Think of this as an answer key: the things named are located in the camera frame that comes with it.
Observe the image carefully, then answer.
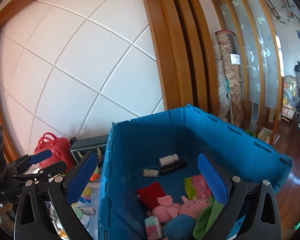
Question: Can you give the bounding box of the green plush toy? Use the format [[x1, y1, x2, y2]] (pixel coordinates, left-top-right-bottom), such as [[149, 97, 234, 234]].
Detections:
[[193, 197, 224, 239]]

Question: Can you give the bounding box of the pink pig blue plush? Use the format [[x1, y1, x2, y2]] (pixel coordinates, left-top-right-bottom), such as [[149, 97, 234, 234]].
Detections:
[[149, 195, 210, 239]]

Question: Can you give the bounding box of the alcohol wipes pack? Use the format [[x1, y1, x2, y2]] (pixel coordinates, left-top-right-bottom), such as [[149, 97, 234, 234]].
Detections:
[[142, 169, 159, 178]]

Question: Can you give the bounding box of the Kotex pad pack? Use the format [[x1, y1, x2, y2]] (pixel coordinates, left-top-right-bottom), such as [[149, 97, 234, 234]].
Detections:
[[145, 216, 162, 240]]

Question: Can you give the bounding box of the red bear suitcase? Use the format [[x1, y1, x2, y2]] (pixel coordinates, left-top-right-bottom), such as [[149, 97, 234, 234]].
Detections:
[[34, 132, 76, 173]]

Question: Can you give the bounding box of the black gift box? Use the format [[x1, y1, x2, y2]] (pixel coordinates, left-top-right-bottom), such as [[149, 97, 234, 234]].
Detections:
[[70, 135, 108, 163]]

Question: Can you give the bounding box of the white pill bottle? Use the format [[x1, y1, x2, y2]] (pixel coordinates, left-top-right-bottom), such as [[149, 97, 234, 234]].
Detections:
[[159, 154, 179, 167]]

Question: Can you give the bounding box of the blue plastic crate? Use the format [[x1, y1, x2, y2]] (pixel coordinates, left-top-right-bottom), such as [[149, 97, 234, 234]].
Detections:
[[98, 105, 293, 239]]

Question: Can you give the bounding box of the red cloth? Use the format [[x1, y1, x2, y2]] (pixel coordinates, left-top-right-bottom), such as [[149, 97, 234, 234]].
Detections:
[[136, 182, 166, 211]]

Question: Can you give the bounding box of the rolled patterned carpet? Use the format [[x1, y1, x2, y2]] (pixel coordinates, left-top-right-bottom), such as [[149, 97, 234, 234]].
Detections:
[[211, 30, 243, 127]]

